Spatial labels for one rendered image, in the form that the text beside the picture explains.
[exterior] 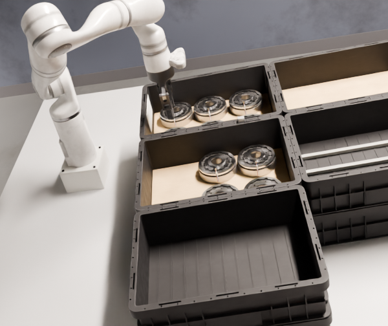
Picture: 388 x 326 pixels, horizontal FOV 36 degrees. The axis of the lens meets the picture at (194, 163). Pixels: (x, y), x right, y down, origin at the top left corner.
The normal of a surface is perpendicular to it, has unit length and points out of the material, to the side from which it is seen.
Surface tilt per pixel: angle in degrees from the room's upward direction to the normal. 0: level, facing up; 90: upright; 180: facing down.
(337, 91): 0
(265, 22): 90
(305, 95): 0
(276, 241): 0
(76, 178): 90
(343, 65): 90
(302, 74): 90
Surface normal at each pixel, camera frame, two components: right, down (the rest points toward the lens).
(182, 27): -0.04, 0.61
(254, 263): -0.18, -0.78
